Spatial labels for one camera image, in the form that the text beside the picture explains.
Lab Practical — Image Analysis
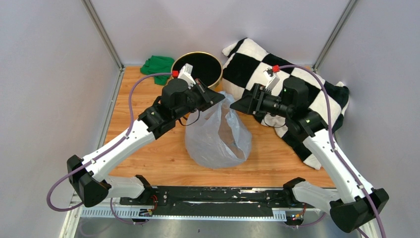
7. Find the left aluminium corner post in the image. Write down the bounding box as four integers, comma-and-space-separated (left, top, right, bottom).
81, 0, 124, 71

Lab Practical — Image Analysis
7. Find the black white checkered pillow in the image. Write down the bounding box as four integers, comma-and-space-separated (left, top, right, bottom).
222, 38, 350, 170

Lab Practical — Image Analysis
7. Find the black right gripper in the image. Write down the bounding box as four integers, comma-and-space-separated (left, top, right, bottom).
230, 83, 292, 118

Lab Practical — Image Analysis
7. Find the translucent blue plastic bag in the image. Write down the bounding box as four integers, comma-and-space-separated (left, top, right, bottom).
185, 91, 252, 169

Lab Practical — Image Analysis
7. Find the orange trash bin gold rim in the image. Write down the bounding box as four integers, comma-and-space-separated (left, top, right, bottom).
171, 52, 223, 89

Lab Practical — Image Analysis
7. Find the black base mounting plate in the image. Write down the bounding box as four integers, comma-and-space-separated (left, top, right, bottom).
117, 186, 305, 218

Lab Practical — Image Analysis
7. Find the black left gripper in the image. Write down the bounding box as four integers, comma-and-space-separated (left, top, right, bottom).
173, 78, 225, 120

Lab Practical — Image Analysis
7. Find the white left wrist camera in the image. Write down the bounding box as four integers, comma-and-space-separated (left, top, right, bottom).
177, 63, 196, 88

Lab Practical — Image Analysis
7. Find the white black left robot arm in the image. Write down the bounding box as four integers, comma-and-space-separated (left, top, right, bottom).
67, 78, 225, 207

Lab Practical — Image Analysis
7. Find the aluminium corner post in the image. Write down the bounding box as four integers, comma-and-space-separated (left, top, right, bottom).
81, 0, 124, 71
312, 0, 359, 72

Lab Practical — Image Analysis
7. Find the green cloth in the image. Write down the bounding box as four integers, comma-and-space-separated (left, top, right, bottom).
140, 56, 175, 86

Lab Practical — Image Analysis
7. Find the aluminium frame rail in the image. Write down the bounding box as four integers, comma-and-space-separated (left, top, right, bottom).
60, 186, 327, 238

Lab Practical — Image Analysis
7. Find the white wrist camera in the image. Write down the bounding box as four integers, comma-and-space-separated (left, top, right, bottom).
263, 68, 279, 92
177, 63, 196, 88

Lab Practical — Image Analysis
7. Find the right aluminium corner post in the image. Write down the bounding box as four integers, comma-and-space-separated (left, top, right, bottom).
312, 0, 359, 72

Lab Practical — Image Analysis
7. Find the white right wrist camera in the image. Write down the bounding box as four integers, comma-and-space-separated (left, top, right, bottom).
263, 68, 279, 92

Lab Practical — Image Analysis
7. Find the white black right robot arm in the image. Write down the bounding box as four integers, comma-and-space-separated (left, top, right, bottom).
230, 77, 389, 233

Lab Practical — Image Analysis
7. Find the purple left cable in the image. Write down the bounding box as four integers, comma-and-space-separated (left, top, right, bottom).
46, 70, 179, 213

